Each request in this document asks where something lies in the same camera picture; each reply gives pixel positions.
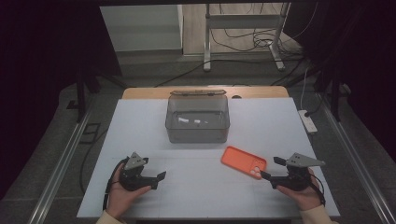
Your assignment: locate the white cabinet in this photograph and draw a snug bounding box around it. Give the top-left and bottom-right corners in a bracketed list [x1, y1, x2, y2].
[99, 4, 184, 53]

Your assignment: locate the white power strip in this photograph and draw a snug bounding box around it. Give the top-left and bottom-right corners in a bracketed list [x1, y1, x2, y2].
[297, 109, 318, 135]

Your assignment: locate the person's right hand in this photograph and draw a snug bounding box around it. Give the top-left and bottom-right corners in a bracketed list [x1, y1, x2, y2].
[276, 167, 323, 213]

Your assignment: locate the black stand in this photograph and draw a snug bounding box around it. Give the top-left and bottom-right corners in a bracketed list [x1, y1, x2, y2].
[65, 65, 129, 124]
[313, 70, 344, 123]

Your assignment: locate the tangle of black cables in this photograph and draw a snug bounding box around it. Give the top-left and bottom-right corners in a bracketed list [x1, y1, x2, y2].
[209, 2, 320, 54]

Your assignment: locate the wooden table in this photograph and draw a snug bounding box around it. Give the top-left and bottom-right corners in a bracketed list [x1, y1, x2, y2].
[120, 85, 290, 101]

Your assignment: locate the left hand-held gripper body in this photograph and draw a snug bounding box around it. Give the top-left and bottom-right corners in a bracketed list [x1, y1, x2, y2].
[119, 151, 160, 191]

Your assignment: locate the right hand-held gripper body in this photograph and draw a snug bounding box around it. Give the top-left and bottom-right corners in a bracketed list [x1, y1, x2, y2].
[270, 152, 327, 192]

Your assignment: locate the thin white cable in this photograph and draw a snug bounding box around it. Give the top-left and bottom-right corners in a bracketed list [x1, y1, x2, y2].
[300, 65, 310, 111]

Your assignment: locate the grey translucent storage box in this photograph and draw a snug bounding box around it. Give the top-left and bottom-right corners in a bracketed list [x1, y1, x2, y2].
[164, 89, 232, 145]

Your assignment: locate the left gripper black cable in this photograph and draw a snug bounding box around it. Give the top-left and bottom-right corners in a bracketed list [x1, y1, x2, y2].
[102, 156, 131, 211]

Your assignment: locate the white metal stand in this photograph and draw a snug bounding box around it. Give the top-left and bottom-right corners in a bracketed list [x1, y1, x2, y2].
[203, 2, 291, 73]

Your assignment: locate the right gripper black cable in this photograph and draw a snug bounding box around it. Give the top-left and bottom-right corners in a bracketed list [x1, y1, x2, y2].
[306, 172, 327, 207]

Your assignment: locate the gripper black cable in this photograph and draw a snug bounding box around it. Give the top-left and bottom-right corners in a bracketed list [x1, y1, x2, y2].
[102, 156, 131, 211]
[306, 172, 327, 207]

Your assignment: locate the white board mat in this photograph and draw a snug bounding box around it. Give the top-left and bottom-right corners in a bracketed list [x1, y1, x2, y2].
[76, 97, 341, 219]

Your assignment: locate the dark curtain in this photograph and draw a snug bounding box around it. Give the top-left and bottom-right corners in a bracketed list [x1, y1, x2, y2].
[0, 0, 123, 201]
[283, 0, 396, 154]

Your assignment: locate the long black floor cable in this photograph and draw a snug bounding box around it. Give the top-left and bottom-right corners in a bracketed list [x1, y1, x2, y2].
[153, 58, 305, 89]

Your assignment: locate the aluminium floor rail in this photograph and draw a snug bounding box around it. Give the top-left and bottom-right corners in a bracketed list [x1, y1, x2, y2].
[27, 110, 92, 224]
[317, 92, 396, 224]

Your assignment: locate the black floor frame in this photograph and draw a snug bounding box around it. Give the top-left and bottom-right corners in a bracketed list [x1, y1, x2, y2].
[78, 122, 102, 145]

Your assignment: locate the orange phone case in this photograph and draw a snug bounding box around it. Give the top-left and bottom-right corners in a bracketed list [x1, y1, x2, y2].
[220, 145, 268, 180]

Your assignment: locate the person's left hand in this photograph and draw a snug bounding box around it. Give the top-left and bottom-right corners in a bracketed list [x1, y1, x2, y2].
[106, 161, 152, 220]

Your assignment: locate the thin black floor cable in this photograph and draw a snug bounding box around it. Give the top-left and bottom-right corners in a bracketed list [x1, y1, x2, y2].
[78, 128, 109, 196]

